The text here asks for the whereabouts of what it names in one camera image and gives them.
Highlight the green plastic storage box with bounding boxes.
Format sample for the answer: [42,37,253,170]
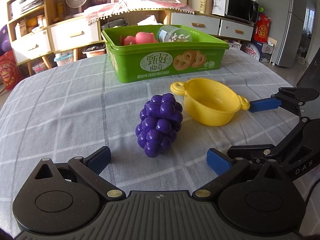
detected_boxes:
[101,25,229,83]

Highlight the purple toy grapes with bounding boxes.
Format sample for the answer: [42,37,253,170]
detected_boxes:
[135,93,183,158]

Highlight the red printed bucket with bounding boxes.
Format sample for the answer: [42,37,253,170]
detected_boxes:
[0,50,21,91]

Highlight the silver refrigerator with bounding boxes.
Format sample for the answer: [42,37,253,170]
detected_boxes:
[260,0,319,68]

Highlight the wooden shelf cabinet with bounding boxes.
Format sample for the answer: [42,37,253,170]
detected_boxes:
[6,0,254,75]

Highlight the black microwave oven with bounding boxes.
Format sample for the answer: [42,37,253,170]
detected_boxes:
[212,0,259,23]

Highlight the pink toy pig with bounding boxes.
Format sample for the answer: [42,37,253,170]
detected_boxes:
[135,31,157,44]

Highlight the yellow toy pot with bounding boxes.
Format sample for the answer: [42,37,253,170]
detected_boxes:
[170,77,250,127]

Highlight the clear cotton swab jar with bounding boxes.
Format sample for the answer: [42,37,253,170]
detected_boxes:
[157,25,192,42]

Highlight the pink patterned cover cloth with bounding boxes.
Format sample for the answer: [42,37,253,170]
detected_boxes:
[83,0,195,25]

